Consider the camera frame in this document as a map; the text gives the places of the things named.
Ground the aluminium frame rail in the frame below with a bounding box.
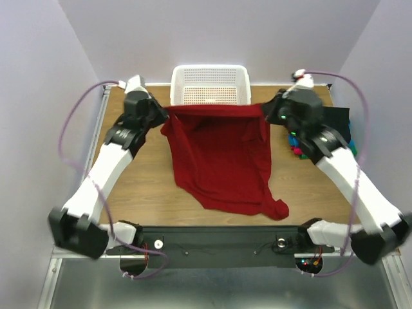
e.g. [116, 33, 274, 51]
[51, 247, 89, 259]

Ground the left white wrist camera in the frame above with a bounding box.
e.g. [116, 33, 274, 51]
[117, 75, 147, 94]

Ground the red t shirt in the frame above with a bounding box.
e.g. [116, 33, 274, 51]
[161, 104, 289, 221]

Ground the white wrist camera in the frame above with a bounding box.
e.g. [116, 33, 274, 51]
[292, 69, 314, 89]
[117, 75, 147, 94]

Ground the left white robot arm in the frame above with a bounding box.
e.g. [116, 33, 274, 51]
[48, 86, 168, 259]

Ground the white plastic basket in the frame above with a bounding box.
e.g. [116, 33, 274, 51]
[170, 64, 251, 106]

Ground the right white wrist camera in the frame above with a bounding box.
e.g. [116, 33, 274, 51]
[292, 69, 314, 89]

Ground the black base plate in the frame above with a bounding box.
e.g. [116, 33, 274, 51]
[102, 225, 337, 270]

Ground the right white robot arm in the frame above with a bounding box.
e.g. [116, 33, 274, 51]
[261, 89, 411, 265]

